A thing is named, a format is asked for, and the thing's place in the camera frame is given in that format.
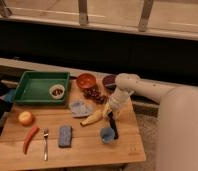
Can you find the blue plastic cup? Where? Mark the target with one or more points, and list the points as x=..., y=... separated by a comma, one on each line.
x=107, y=135

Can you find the white cup with nuts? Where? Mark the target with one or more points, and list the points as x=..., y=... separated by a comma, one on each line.
x=57, y=91

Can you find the silver fork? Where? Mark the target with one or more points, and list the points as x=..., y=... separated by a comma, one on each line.
x=46, y=134

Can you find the crumpled blue cloth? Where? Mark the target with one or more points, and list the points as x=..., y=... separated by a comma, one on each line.
x=79, y=109

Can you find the yellow banana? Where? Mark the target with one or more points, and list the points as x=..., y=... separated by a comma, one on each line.
x=96, y=116

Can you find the red chili pepper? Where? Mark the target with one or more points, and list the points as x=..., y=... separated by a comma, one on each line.
x=31, y=133

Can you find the bunch of red grapes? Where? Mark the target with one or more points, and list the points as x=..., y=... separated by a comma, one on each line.
x=94, y=95

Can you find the blue sponge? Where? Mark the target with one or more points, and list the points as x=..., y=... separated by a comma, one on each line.
x=65, y=136

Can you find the black dish brush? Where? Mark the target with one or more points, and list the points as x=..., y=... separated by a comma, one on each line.
x=113, y=124

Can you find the yellow apple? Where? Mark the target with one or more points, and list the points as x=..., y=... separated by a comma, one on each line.
x=26, y=118

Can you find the orange bowl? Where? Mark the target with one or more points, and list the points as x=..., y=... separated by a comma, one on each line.
x=86, y=81

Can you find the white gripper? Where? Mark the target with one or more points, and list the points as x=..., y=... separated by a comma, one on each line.
x=116, y=100

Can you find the green plastic tray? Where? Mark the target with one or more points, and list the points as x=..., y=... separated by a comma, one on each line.
x=33, y=88

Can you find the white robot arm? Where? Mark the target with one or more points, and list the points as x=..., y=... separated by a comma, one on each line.
x=177, y=142

